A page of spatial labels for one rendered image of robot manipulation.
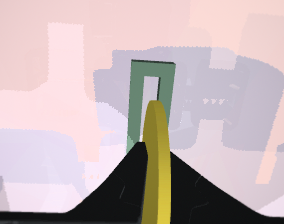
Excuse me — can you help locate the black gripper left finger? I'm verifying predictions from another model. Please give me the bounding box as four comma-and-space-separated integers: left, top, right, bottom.
0, 142, 148, 224

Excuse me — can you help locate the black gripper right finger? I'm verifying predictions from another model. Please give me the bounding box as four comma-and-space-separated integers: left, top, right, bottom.
170, 151, 284, 224

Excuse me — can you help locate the gold coin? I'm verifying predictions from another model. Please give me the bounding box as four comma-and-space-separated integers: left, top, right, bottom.
141, 100, 171, 224

